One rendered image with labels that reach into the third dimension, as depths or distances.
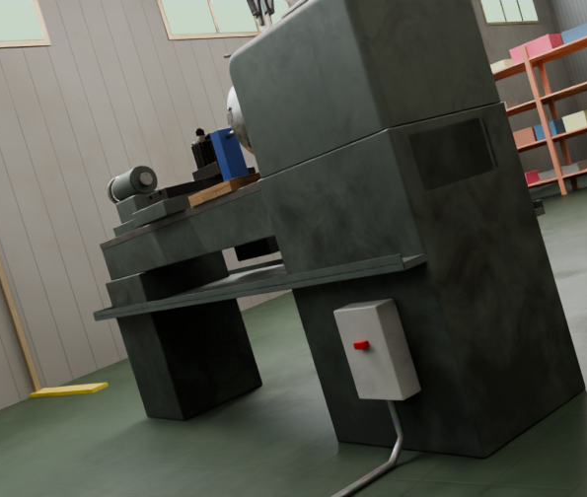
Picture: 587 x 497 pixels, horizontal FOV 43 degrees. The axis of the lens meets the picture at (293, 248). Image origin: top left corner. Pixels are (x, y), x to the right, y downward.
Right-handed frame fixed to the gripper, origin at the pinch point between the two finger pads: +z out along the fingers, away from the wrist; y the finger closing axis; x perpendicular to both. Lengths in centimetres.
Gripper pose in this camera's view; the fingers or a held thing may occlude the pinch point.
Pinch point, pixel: (266, 26)
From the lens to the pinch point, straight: 270.4
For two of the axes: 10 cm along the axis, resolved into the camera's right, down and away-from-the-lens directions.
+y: -7.9, 1.9, -5.9
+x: 5.7, -1.4, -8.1
